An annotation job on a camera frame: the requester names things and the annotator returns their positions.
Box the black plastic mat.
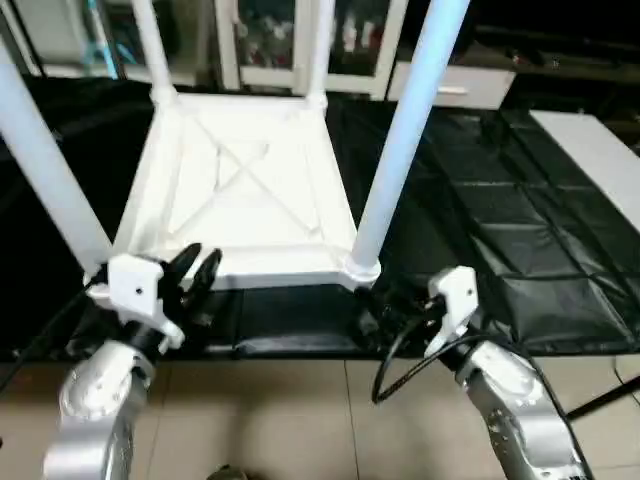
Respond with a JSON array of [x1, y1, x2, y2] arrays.
[[0, 75, 640, 363]]

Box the white plastic table top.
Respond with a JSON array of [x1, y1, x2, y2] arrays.
[[85, 88, 383, 291]]

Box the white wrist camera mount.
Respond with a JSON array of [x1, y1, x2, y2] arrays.
[[92, 254, 186, 351], [425, 265, 479, 359]]

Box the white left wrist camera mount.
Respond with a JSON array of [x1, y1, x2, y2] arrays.
[[92, 254, 186, 351]]

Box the teal floor stand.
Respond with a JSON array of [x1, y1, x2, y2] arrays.
[[85, 0, 131, 76]]

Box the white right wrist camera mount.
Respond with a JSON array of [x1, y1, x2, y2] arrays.
[[425, 265, 479, 359]]

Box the white plastic table leg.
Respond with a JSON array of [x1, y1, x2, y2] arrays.
[[302, 0, 337, 106], [132, 0, 179, 106], [0, 45, 113, 276], [345, 0, 471, 283]]

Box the white glass door cabinet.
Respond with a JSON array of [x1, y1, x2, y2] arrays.
[[215, 0, 409, 101]]

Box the white drawer unit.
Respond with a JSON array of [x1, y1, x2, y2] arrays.
[[388, 62, 517, 111]]

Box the white side table black legs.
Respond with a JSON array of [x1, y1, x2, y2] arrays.
[[528, 110, 640, 421]]

